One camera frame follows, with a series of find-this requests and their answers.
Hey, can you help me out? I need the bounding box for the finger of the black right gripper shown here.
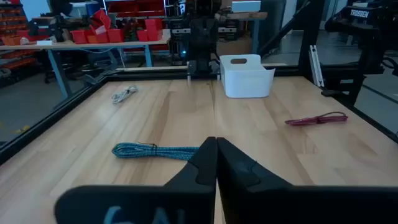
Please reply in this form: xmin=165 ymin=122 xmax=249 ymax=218
xmin=187 ymin=60 xmax=198 ymax=85
xmin=210 ymin=60 xmax=221 ymax=82

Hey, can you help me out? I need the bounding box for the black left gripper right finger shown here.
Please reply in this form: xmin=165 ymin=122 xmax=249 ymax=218
xmin=216 ymin=137 xmax=398 ymax=224

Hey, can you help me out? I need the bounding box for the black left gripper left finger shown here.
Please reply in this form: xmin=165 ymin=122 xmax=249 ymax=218
xmin=54 ymin=136 xmax=218 ymax=224

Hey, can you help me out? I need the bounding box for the white plastic bin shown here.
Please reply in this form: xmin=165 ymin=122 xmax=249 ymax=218
xmin=219 ymin=54 xmax=276 ymax=99

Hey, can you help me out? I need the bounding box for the teal braided USB-C cable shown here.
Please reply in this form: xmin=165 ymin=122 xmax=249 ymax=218
xmin=111 ymin=142 xmax=200 ymax=162

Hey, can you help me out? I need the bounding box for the white braided USB-C cable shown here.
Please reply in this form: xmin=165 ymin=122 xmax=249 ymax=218
xmin=111 ymin=85 xmax=139 ymax=105

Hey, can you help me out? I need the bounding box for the pink braided USB-C cable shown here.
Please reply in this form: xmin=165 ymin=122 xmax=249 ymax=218
xmin=284 ymin=111 xmax=349 ymax=127

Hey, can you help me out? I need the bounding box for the black computer with blue light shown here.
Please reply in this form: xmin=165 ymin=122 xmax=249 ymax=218
xmin=169 ymin=18 xmax=190 ymax=66

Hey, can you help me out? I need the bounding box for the black electronics box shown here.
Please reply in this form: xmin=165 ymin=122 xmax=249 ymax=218
xmin=218 ymin=20 xmax=239 ymax=40

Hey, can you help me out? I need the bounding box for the wooden table with metal legs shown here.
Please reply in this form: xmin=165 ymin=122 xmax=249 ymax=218
xmin=217 ymin=11 xmax=269 ymax=55

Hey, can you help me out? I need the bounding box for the white flat box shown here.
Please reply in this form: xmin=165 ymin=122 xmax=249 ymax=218
xmin=231 ymin=0 xmax=262 ymax=13

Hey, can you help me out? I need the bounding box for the metal shelf with red bins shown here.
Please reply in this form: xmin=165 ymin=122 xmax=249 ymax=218
xmin=102 ymin=0 xmax=167 ymax=19

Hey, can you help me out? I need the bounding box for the wooden workbench with blue legs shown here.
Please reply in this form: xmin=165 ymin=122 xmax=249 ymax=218
xmin=0 ymin=39 xmax=172 ymax=100

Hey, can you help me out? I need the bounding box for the silver aluminium extrusion bar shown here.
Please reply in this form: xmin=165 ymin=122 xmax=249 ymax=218
xmin=308 ymin=45 xmax=325 ymax=88

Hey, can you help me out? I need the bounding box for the grey and blue tote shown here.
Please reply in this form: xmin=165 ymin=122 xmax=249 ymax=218
xmin=70 ymin=1 xmax=101 ymax=18

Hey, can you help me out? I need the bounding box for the black benchtop machine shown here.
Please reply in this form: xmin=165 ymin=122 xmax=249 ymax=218
xmin=27 ymin=15 xmax=67 ymax=43

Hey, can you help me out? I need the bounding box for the black Trossen robot station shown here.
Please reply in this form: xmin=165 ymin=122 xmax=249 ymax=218
xmin=323 ymin=4 xmax=398 ymax=105

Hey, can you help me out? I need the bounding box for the red drawer rack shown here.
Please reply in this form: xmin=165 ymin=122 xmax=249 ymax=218
xmin=0 ymin=2 xmax=28 ymax=47

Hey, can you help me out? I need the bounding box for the black aluminium station frame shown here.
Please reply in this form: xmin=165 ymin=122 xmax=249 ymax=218
xmin=0 ymin=0 xmax=398 ymax=166

